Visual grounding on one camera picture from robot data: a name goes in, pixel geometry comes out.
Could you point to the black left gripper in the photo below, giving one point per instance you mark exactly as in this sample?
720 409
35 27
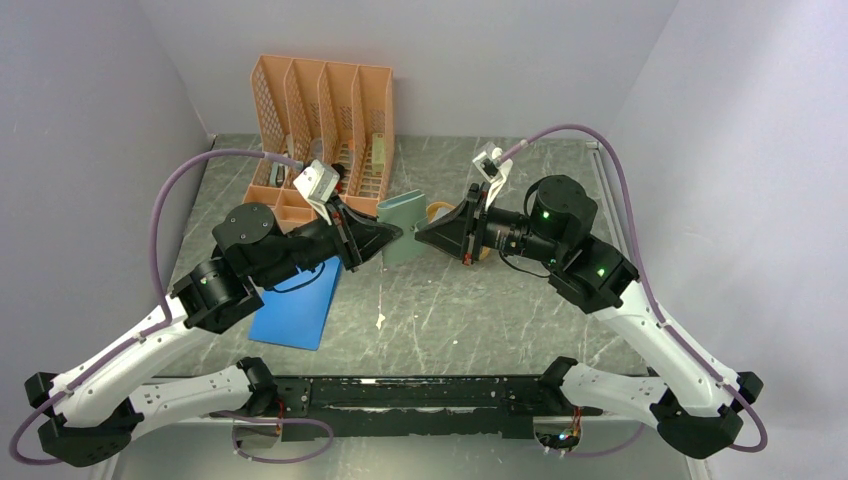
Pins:
354 238

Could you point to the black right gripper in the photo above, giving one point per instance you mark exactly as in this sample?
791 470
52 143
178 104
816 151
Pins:
448 234

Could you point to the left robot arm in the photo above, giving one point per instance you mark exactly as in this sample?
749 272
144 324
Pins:
90 413

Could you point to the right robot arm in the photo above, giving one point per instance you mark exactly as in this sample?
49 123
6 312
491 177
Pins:
696 404

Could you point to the pale green eraser block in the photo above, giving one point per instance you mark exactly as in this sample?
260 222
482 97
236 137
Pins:
378 153

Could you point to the white grey utility knife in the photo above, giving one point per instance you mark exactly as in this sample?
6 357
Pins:
277 174

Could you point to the blue notebook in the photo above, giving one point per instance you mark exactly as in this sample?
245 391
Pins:
295 311

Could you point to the orange plastic file organizer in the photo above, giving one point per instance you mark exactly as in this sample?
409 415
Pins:
321 110

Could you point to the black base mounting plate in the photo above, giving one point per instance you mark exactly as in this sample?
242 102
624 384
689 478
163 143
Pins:
356 406

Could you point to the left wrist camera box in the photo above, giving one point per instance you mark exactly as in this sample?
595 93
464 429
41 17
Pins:
316 183

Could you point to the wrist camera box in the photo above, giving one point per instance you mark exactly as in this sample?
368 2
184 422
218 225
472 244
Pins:
316 183
495 169

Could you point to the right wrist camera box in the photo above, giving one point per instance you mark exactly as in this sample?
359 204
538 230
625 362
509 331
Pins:
495 169

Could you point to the aluminium table edge rail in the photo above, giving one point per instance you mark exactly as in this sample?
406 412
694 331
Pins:
604 174

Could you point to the aluminium front frame rail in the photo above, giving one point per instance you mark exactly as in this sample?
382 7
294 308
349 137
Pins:
222 446

